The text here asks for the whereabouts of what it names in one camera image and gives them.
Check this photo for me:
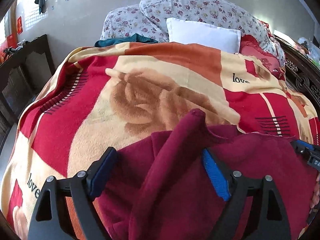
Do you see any dark wooden side table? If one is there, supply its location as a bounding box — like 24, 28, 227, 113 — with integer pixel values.
0, 34, 56, 124

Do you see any white pillow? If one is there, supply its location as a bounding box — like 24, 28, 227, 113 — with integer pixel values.
166, 17, 242, 54

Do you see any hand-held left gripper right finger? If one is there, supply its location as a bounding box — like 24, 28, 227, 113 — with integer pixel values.
202, 148, 292, 240

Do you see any maroon fleece garment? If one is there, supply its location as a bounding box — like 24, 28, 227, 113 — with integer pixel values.
96, 109, 319, 240

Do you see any red box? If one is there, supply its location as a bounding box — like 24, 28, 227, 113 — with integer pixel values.
0, 35, 16, 64

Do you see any small floral pillow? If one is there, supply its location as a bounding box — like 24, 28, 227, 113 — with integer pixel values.
100, 4, 171, 44

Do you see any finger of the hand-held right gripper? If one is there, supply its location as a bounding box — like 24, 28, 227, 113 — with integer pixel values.
290, 140, 320, 173

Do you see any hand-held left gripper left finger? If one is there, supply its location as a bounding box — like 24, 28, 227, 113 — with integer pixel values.
27, 147, 118, 240

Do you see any printed rose blanket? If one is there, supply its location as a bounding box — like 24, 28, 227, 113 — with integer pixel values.
0, 41, 320, 240

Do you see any clear plastic bag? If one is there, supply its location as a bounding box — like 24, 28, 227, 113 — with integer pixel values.
297, 36, 320, 68

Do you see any red pillow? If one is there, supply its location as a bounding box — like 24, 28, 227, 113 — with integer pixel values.
239, 34, 286, 74

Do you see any floral quilt pillow pile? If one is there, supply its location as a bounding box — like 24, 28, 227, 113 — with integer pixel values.
139, 0, 286, 61

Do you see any person's right hand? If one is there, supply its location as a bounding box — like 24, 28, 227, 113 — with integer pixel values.
309, 179, 320, 211

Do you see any teal cloth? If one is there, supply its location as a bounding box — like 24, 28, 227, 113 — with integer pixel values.
94, 33, 159, 48

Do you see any carved wooden headboard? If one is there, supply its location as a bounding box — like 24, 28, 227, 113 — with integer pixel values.
273, 29, 320, 102

